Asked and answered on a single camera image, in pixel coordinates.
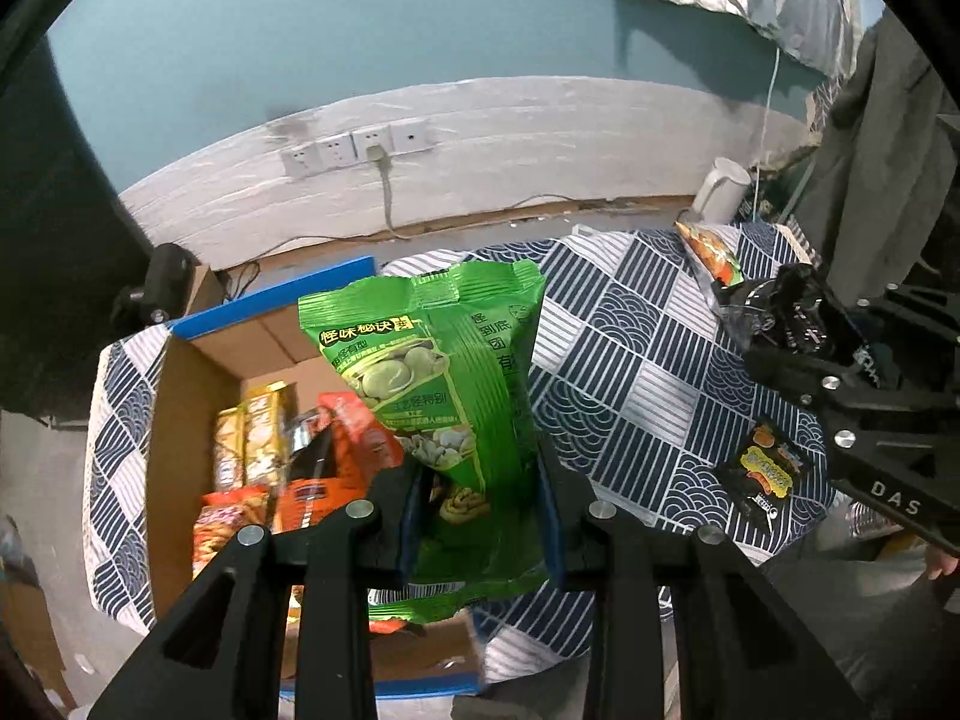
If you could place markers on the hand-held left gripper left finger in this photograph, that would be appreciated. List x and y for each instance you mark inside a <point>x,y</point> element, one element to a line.
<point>411,525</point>

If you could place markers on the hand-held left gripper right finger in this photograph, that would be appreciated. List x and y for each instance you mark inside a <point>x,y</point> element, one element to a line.
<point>551,529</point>

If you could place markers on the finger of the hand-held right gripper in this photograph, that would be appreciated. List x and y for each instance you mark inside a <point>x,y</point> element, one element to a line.
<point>847,412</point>
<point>900,330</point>

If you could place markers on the green snack packet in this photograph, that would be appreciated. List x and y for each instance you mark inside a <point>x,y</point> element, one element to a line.
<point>450,390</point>

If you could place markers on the long yellow snack packet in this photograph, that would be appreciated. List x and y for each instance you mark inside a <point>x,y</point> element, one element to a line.
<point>264,431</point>

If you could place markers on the cardboard box with blue rim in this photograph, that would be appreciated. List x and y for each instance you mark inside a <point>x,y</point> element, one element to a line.
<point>187,405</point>

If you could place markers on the person's right hand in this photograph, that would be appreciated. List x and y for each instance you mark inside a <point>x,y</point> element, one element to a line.
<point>943,562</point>

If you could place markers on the orange snack packet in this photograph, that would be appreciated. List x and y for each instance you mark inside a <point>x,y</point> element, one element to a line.
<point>364,446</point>

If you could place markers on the small black snack packet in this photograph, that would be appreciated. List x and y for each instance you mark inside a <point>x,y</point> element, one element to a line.
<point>765,469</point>

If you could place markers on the orange packet with dark label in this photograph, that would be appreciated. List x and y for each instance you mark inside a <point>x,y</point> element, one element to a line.
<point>311,504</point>

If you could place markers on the grey cloth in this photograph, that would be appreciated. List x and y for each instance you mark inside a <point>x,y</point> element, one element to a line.
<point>862,615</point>

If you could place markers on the grey hanging garment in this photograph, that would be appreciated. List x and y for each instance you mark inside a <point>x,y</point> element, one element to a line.
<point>877,165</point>

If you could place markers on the red patterned snack packet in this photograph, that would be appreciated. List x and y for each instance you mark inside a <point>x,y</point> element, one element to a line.
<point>225,529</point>

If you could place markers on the small yellow snack packet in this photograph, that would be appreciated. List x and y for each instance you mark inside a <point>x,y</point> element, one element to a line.
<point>229,450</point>

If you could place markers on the white kettle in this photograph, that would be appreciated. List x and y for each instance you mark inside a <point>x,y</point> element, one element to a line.
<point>720,191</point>

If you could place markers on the small cardboard box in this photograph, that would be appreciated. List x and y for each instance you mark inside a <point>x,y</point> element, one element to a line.
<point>201,291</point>

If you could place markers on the brown cardboard piece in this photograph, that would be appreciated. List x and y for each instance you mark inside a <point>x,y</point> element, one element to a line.
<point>30,622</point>

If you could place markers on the white wall socket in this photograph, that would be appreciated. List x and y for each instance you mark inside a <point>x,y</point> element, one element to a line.
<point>411,136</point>
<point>364,136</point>
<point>335,151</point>
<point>300,163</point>

